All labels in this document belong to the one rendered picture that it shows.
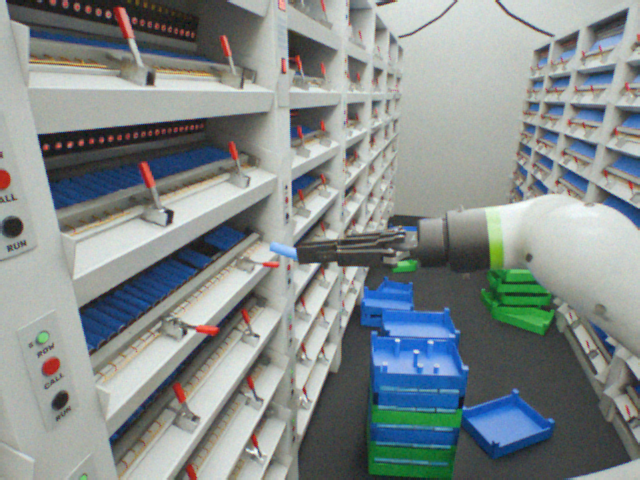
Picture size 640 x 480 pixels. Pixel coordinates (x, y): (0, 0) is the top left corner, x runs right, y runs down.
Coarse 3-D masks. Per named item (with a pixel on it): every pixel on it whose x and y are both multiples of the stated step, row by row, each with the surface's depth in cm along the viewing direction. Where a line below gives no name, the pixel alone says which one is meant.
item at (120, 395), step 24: (240, 216) 103; (264, 240) 104; (120, 288) 71; (216, 288) 80; (240, 288) 83; (192, 312) 71; (216, 312) 74; (192, 336) 66; (144, 360) 59; (168, 360) 60; (96, 384) 47; (120, 384) 54; (144, 384) 56; (120, 408) 51
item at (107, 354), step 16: (256, 240) 100; (224, 256) 87; (208, 272) 79; (192, 288) 73; (208, 288) 77; (160, 304) 67; (176, 304) 69; (144, 320) 62; (160, 320) 66; (128, 336) 59; (96, 352) 54; (112, 352) 55; (96, 368) 53
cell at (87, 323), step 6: (84, 318) 59; (90, 318) 60; (84, 324) 59; (90, 324) 59; (96, 324) 59; (102, 324) 60; (90, 330) 59; (96, 330) 59; (102, 330) 59; (108, 330) 59; (114, 330) 59; (102, 336) 58; (108, 336) 58; (108, 342) 59
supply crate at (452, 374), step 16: (448, 336) 146; (384, 352) 148; (400, 352) 148; (432, 352) 148; (448, 352) 147; (400, 368) 140; (416, 368) 140; (432, 368) 140; (448, 368) 140; (464, 368) 128; (384, 384) 132; (400, 384) 131; (416, 384) 131; (432, 384) 130; (448, 384) 130; (464, 384) 129
